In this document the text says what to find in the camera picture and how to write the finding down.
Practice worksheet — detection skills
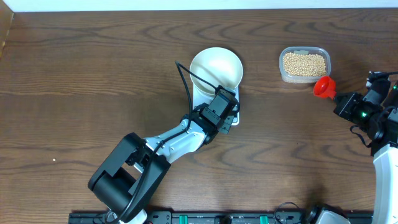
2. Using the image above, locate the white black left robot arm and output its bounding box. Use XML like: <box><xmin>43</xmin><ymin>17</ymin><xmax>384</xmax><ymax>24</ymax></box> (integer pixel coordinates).
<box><xmin>88</xmin><ymin>86</ymin><xmax>240</xmax><ymax>223</ymax></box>

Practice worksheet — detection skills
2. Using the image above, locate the cream round bowl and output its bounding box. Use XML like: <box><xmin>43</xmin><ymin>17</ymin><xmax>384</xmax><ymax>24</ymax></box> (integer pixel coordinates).
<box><xmin>189</xmin><ymin>47</ymin><xmax>244</xmax><ymax>91</ymax></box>

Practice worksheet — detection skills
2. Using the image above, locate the clear container of soybeans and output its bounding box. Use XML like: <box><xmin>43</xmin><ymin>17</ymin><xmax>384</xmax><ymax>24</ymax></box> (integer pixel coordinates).
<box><xmin>279</xmin><ymin>46</ymin><xmax>331</xmax><ymax>84</ymax></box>

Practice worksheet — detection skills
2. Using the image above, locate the red plastic measuring scoop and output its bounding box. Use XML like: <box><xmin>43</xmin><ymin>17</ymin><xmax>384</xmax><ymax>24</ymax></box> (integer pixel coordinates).
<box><xmin>313</xmin><ymin>76</ymin><xmax>336</xmax><ymax>100</ymax></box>

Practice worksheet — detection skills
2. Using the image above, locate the brown cardboard panel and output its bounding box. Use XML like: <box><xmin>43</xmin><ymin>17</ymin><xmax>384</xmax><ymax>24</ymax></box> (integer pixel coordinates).
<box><xmin>0</xmin><ymin>0</ymin><xmax>14</xmax><ymax>55</ymax></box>

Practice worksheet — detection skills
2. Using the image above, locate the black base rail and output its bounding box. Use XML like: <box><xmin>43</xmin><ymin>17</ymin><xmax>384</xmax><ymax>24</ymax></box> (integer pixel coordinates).
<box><xmin>68</xmin><ymin>202</ymin><xmax>373</xmax><ymax>224</ymax></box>

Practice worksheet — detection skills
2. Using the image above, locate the white digital kitchen scale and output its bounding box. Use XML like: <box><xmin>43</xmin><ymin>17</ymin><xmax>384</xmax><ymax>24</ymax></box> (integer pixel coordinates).
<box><xmin>192</xmin><ymin>85</ymin><xmax>240</xmax><ymax>126</ymax></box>

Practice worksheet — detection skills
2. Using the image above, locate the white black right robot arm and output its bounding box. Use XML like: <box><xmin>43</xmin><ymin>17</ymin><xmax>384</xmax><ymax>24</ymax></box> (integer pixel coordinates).
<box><xmin>333</xmin><ymin>81</ymin><xmax>397</xmax><ymax>224</ymax></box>

